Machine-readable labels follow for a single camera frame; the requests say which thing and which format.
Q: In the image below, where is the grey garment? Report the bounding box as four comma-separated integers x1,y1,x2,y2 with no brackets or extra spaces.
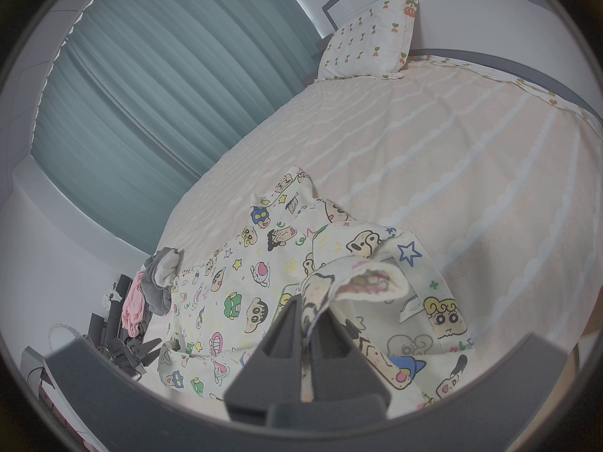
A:
141,248,183,314

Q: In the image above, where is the blue-green curtain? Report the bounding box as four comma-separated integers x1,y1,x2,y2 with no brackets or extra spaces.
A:
30,0,326,253

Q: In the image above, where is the pink garment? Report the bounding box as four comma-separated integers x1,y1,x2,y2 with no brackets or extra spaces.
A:
122,273,148,338

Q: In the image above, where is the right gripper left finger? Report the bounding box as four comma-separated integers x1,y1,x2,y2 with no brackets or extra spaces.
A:
224,295,307,426

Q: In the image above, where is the white printed pillow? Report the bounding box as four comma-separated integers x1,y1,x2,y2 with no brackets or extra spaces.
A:
317,0,420,81

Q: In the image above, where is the white printed pyjama top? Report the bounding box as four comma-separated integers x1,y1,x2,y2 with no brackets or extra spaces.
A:
158,167,474,418

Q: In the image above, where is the dark grey chest of drawers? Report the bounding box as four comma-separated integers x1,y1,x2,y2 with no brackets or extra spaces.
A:
90,273,135,347

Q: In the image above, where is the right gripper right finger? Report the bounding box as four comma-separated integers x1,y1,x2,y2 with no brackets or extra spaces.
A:
310,309,392,419

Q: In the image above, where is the bed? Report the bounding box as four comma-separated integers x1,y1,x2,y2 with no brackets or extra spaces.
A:
141,0,603,422

